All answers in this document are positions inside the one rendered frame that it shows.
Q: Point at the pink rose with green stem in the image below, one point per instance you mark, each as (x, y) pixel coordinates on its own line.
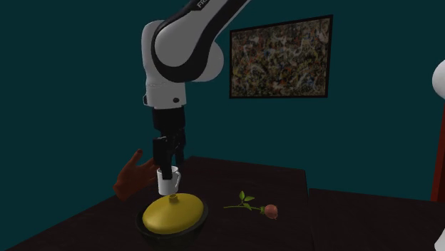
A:
(270, 210)

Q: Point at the brown hand figure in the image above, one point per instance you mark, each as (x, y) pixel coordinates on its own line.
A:
(133, 177)

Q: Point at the red upright panel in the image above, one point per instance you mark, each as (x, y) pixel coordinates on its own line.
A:
(439, 153)

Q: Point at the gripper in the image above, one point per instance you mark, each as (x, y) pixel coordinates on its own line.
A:
(168, 120)

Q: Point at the black pot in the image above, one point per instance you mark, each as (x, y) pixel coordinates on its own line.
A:
(194, 231)

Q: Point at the white round object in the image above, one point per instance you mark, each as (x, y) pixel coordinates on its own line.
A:
(439, 80)

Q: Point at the dark brown table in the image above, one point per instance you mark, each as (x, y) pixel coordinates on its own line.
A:
(375, 222)
(243, 184)

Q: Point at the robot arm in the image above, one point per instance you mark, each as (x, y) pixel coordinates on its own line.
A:
(174, 45)

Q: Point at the yellow lid with knob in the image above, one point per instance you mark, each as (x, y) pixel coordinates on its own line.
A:
(172, 215)

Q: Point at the abstract wall picture black frame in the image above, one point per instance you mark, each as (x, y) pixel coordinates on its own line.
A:
(280, 57)

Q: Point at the white cup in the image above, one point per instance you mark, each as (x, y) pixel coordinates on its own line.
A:
(166, 186)

